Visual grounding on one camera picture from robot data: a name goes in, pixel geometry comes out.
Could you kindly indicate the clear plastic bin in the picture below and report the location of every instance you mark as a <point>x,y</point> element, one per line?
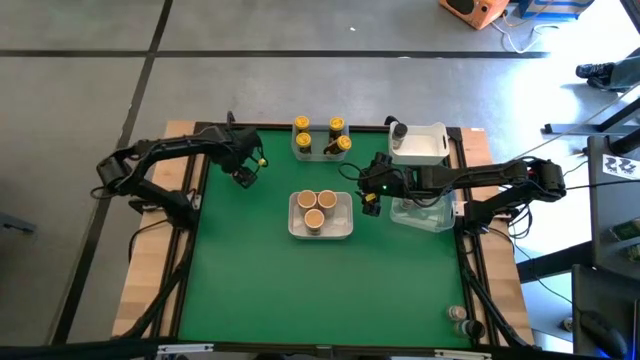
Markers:
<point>425,222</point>
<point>320,155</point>

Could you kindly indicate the black floor stand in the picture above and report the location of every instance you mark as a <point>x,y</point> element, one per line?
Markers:
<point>575,128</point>

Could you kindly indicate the small round can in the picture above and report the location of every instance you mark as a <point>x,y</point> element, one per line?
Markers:
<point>567,324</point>

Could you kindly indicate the orange speaker box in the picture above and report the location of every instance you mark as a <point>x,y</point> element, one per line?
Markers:
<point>475,12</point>

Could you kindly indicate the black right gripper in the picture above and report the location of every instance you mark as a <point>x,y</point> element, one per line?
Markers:
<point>382,177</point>

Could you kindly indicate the black low desk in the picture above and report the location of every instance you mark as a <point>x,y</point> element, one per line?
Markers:
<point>615,295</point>

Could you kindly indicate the blue box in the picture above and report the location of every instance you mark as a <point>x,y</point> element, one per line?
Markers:
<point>550,10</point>

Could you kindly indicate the black corner bracket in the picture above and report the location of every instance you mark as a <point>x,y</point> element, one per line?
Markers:
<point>391,120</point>
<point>230,119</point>

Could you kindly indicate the green table mat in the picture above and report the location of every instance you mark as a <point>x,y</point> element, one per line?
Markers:
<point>300,290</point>

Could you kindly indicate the black table frame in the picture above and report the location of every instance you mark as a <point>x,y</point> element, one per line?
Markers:
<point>300,125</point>

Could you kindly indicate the dark floor bracket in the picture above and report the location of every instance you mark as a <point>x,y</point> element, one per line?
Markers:
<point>17,225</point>

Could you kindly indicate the white plastic bin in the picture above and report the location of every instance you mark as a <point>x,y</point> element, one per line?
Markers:
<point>425,150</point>
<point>340,227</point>

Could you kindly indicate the person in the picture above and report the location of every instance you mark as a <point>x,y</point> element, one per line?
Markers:
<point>625,72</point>

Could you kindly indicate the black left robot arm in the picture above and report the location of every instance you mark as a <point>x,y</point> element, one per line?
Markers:
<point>165,147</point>

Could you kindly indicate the black overhead beam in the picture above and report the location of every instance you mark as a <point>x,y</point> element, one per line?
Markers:
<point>75,351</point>

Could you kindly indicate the white marked paper sheet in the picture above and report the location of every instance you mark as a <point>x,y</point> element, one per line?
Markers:
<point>620,166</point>

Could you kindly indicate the metal bracket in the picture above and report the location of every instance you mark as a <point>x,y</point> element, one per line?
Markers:
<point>462,354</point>
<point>185,349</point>

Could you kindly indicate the black computer mouse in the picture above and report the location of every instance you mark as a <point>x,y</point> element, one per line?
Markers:
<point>600,330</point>

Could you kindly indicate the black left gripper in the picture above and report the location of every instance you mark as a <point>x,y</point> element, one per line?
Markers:
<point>240,147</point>

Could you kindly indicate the green circuit board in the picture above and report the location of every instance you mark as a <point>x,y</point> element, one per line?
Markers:
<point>627,230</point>
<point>635,253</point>

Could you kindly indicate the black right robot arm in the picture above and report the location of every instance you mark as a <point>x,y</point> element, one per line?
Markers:
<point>480,175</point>

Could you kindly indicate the dark side desk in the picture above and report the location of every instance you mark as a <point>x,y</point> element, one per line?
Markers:
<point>615,210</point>

